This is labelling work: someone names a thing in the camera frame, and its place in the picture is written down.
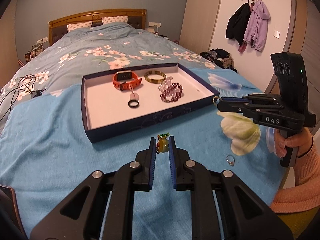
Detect black hanging jacket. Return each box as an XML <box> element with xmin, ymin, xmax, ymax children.
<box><xmin>226</xmin><ymin>3</ymin><xmax>251</xmax><ymax>46</ymax></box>

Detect right patterned pillow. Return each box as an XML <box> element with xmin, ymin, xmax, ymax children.
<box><xmin>101</xmin><ymin>15</ymin><xmax>128</xmax><ymax>25</ymax></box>

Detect navy box lid tray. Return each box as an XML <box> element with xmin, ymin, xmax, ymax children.
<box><xmin>81</xmin><ymin>63</ymin><xmax>219</xmax><ymax>143</ymax></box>

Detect left patterned pillow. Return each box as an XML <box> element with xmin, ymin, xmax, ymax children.
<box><xmin>67</xmin><ymin>21</ymin><xmax>92</xmax><ymax>33</ymax></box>

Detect wooden headboard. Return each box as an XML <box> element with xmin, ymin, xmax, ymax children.
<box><xmin>48</xmin><ymin>9</ymin><xmax>147</xmax><ymax>46</ymax></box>

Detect purple hanging jacket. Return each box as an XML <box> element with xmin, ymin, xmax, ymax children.
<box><xmin>238</xmin><ymin>0</ymin><xmax>271</xmax><ymax>54</ymax></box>

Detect pink sleeve right forearm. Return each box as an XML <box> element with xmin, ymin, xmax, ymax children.
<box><xmin>270</xmin><ymin>145</ymin><xmax>319</xmax><ymax>213</ymax></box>

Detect blue grey floral duvet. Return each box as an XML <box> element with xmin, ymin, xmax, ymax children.
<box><xmin>1</xmin><ymin>23</ymin><xmax>216</xmax><ymax>128</ymax></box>

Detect purple beaded bracelet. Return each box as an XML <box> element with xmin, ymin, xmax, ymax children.
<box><xmin>159</xmin><ymin>82</ymin><xmax>185</xmax><ymax>104</ymax></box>

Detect clear crystal bead bracelet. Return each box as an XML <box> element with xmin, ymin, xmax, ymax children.
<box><xmin>158</xmin><ymin>76</ymin><xmax>175</xmax><ymax>93</ymax></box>

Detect smartphone on bed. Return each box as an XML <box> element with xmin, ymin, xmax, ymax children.
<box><xmin>1</xmin><ymin>185</ymin><xmax>28</xmax><ymax>239</ymax></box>

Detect black charger cable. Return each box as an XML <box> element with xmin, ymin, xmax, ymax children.
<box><xmin>0</xmin><ymin>74</ymin><xmax>47</xmax><ymax>123</ymax></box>

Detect tortoise shell bangle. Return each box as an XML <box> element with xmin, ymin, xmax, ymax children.
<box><xmin>144</xmin><ymin>70</ymin><xmax>167</xmax><ymax>84</ymax></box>

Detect patterned pillow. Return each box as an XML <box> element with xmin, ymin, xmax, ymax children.
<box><xmin>67</xmin><ymin>21</ymin><xmax>92</xmax><ymax>33</ymax></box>
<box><xmin>101</xmin><ymin>15</ymin><xmax>128</xmax><ymax>25</ymax></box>

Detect dark clothes pile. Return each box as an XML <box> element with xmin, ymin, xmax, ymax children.
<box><xmin>200</xmin><ymin>48</ymin><xmax>238</xmax><ymax>73</ymax></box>

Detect orange smart watch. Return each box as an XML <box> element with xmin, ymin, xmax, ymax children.
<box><xmin>112</xmin><ymin>70</ymin><xmax>142</xmax><ymax>91</ymax></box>

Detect yellow green jade charm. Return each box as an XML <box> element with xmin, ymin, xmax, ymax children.
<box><xmin>156</xmin><ymin>133</ymin><xmax>170</xmax><ymax>153</ymax></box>

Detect pink flower pendant cord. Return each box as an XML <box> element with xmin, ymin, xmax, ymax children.
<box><xmin>128</xmin><ymin>83</ymin><xmax>140</xmax><ymax>101</ymax></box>

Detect person right hand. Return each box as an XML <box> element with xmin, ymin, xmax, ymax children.
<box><xmin>274</xmin><ymin>128</ymin><xmax>313</xmax><ymax>158</ymax></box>

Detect light blue floral blanket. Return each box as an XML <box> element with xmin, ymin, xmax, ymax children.
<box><xmin>1</xmin><ymin>85</ymin><xmax>285</xmax><ymax>233</ymax></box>

